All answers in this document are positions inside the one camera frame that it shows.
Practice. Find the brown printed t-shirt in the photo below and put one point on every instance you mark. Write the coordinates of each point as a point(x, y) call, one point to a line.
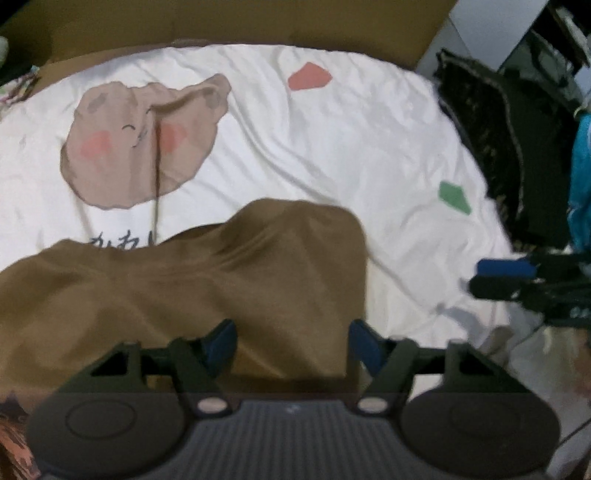
point(231, 286)

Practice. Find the dark patterned cushion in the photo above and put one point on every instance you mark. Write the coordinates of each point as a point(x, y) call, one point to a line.
point(498, 138)

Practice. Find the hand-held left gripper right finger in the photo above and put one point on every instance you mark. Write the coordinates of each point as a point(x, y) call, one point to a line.
point(364, 346)

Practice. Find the floral cloth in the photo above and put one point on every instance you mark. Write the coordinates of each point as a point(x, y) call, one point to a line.
point(16, 87)

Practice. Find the teal printed blanket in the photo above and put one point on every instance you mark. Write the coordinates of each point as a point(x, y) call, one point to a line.
point(581, 184)

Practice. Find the white printed bed sheet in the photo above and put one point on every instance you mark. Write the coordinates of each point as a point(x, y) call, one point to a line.
point(323, 138)

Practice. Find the black bag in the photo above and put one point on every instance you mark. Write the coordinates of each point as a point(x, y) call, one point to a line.
point(549, 64)

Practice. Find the brown cardboard sheet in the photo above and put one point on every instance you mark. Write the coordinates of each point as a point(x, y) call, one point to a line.
point(231, 23)

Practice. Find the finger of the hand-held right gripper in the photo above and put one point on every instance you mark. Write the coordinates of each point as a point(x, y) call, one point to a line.
point(496, 288)
point(503, 268)

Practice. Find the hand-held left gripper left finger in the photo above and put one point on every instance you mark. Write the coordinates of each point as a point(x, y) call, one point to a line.
point(221, 344)

